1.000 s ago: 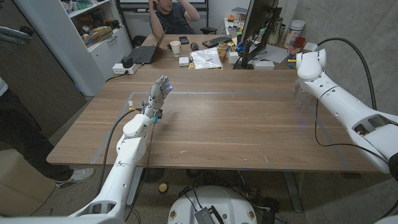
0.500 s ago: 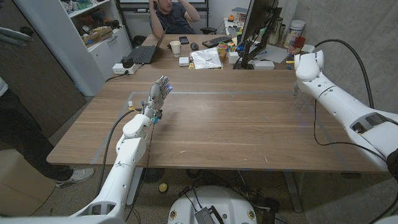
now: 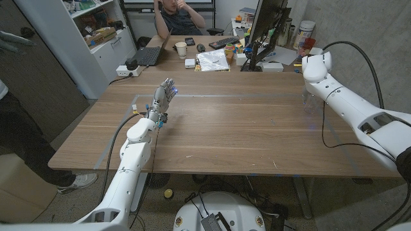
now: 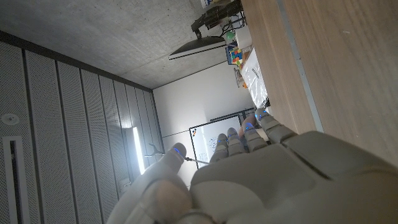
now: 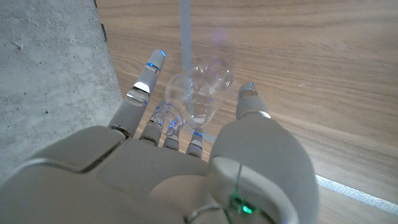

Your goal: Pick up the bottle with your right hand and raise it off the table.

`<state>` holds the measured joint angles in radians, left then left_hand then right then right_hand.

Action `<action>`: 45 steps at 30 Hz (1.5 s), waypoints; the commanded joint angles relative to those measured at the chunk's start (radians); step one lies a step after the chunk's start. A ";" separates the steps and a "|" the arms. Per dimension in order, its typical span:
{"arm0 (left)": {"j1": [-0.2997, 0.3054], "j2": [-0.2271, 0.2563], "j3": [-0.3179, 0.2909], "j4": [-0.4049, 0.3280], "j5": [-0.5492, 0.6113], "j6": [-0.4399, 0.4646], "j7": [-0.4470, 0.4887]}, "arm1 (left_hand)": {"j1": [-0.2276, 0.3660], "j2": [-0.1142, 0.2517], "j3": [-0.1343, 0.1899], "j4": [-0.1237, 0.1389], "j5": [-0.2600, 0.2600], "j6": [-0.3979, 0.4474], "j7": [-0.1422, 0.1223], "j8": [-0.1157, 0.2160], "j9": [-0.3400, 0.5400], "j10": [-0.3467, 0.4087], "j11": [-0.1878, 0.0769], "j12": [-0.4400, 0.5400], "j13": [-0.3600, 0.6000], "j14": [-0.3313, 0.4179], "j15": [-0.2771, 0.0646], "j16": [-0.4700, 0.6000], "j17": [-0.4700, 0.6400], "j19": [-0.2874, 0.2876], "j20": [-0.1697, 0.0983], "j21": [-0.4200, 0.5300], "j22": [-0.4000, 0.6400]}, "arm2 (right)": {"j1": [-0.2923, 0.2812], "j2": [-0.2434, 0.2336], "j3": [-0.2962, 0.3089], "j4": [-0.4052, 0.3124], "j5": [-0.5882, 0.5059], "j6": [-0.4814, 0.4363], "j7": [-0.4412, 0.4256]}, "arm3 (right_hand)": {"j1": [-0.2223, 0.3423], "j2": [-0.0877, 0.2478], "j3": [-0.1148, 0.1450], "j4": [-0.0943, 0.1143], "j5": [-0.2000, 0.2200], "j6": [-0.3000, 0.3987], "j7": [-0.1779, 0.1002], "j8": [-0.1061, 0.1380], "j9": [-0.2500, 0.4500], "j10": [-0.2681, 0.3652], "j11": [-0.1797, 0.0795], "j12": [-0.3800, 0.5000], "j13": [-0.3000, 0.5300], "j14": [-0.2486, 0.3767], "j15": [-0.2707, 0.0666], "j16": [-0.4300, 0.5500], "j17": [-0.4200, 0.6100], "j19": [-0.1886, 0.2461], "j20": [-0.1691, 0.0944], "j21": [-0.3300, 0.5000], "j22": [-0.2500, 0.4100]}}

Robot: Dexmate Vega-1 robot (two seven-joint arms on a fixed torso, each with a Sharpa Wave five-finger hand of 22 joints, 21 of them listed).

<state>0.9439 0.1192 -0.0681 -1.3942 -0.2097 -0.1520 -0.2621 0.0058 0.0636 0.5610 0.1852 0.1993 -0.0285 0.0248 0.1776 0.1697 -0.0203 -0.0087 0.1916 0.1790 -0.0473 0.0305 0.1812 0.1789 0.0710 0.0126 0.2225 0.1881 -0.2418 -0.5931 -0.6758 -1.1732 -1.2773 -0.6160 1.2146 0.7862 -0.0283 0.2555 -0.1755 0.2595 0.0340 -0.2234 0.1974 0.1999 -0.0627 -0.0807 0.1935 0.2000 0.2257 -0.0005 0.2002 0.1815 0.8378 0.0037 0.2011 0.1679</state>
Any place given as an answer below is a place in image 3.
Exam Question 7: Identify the black monitor stand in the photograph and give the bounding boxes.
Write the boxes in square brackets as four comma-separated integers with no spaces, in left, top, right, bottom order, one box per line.
[240,8,292,72]

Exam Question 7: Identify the flat white box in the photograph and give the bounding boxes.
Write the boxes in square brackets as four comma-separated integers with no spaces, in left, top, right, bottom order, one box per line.
[261,62,284,73]

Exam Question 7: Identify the clear cup with red items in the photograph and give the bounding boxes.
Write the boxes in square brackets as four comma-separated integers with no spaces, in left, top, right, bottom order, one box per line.
[296,37,317,62]

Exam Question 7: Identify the black computer monitor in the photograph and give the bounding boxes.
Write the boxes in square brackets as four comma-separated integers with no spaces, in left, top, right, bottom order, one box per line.
[247,0,289,47]

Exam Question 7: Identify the black floor power brick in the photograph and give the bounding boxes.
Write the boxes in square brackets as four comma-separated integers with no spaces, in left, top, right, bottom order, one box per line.
[269,203,290,231]

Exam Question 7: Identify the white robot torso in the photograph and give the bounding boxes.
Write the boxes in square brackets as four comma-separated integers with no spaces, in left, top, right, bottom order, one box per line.
[173,191,267,231]

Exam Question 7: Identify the standing person in black trousers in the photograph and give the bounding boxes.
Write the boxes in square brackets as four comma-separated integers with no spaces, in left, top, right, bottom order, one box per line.
[0,78,99,195]

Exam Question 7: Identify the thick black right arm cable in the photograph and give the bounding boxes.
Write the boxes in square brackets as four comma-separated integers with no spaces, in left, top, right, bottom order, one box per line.
[322,40,385,110]

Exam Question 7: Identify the white plastic bag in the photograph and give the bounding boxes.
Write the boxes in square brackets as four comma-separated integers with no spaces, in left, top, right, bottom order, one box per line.
[195,48,231,73]

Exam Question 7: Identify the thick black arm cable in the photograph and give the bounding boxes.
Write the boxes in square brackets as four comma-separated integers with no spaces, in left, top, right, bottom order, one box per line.
[100,112,148,200]
[322,40,385,110]

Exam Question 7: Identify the colourful stacking toy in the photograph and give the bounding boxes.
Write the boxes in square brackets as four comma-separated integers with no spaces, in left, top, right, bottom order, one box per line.
[223,43,237,65]

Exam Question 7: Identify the large tan cardboard box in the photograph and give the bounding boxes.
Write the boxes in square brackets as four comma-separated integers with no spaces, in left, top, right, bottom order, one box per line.
[0,153,58,225]

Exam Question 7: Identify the dark thermos flask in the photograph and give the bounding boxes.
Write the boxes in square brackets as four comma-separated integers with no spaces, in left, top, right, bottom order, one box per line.
[277,17,293,47]

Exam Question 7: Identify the white paper cup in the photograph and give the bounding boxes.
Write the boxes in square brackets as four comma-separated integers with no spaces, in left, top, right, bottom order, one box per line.
[175,42,188,60]

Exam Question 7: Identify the white power strip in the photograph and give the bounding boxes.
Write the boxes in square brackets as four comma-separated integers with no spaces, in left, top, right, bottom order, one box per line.
[116,65,144,78]

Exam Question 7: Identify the white canister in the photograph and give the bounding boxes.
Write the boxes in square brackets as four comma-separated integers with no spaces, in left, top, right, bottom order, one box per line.
[292,20,317,51]

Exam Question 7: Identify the black keyboard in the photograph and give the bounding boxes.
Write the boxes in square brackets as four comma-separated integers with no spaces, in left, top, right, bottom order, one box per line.
[208,36,241,51]

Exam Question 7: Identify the white shelf cabinet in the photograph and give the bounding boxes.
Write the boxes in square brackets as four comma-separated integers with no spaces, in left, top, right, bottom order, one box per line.
[14,0,137,99]

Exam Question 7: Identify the grey table leg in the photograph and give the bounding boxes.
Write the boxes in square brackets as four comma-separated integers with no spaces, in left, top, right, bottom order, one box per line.
[292,176,314,220]
[130,173,149,212]

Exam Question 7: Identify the cardboard box on shelf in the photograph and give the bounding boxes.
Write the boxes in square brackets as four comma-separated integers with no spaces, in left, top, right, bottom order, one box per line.
[84,26,118,49]

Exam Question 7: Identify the black round floor fan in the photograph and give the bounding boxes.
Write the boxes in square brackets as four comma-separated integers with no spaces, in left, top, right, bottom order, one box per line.
[146,173,171,189]

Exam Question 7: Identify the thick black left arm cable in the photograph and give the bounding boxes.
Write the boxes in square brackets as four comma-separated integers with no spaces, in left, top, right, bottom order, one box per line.
[100,112,148,200]

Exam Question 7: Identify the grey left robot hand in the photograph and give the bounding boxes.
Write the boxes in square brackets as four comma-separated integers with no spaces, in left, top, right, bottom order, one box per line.
[146,78,178,123]

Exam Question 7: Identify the white paper sheet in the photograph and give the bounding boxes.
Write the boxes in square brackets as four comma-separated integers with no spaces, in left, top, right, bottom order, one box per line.
[256,44,298,67]

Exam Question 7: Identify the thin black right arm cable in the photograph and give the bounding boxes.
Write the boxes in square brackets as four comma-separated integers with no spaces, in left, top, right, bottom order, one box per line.
[320,101,411,231]

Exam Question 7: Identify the seated person in dark shirt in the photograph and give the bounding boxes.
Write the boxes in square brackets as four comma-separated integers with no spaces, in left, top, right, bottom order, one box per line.
[153,0,206,40]

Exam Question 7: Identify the black laptop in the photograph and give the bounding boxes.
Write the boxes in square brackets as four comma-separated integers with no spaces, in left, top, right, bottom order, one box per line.
[131,28,174,67]

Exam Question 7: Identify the clear plastic bottle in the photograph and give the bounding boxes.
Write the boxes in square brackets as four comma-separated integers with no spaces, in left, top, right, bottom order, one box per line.
[301,85,321,114]

